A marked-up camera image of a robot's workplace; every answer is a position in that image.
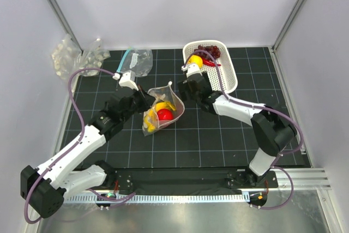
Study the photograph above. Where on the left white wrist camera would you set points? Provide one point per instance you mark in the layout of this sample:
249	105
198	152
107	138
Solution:
128	80

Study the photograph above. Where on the yellow round fruit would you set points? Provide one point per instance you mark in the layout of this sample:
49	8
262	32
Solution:
197	60

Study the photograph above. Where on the dark red grape bunch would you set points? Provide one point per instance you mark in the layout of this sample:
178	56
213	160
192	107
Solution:
212	50

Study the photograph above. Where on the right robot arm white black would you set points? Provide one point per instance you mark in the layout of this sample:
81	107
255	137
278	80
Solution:
272	129

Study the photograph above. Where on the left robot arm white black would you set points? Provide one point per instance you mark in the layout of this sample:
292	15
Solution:
46	187

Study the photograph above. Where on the aluminium frame rail right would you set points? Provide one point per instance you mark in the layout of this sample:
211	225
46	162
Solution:
303	179

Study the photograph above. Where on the aluminium corner post left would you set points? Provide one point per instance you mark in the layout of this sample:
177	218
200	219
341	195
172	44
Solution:
63	21

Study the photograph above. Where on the red chili pepper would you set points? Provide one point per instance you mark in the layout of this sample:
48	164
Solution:
210	63

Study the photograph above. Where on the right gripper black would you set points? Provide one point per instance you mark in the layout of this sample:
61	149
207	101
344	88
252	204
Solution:
184	86

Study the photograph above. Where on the yellow banana bunch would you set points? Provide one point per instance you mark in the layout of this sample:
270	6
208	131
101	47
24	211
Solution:
150	120

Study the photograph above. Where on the red apple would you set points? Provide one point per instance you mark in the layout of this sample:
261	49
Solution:
165	115

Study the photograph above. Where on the aluminium corner post right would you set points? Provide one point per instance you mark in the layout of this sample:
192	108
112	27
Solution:
287	25

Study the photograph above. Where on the aluminium corner post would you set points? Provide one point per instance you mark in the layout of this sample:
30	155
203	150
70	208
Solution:
287	25
63	21

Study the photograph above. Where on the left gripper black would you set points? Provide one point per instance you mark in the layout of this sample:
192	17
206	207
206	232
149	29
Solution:
146	99

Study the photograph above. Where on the polka dot zip bag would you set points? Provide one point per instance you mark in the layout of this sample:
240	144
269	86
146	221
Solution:
166	93

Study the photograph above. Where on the blue zipper clear bag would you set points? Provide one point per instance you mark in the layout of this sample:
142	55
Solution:
139	61

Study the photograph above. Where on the polka dot bag middle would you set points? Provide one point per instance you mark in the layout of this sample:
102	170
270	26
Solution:
91	57

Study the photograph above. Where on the slotted cable duct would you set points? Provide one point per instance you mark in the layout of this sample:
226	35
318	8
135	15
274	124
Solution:
90	198

